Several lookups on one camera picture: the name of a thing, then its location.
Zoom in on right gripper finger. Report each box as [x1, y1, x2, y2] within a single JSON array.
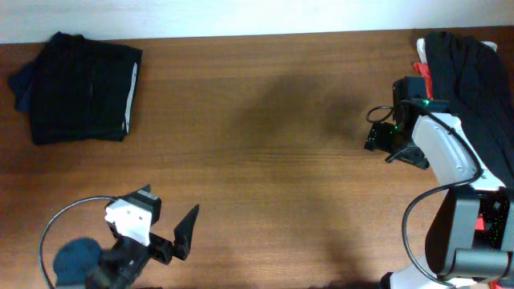
[[364, 124, 381, 151], [385, 147, 429, 169]]

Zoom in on black shorts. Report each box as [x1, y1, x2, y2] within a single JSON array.
[[29, 32, 143, 145]]

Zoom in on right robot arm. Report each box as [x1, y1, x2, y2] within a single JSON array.
[[365, 77, 513, 288]]

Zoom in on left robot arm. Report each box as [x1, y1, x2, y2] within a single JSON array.
[[39, 185, 199, 288]]

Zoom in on red garment in pile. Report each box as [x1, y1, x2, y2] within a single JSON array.
[[411, 63, 512, 288]]

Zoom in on black garment in pile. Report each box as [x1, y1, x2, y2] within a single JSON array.
[[424, 32, 513, 187]]

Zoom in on white garment in pile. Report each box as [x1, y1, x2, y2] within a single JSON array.
[[416, 39, 498, 64]]

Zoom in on folded navy blue garment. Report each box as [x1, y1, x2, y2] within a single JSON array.
[[7, 53, 41, 114]]

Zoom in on left black cable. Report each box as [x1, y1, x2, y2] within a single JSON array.
[[38, 195, 120, 289]]

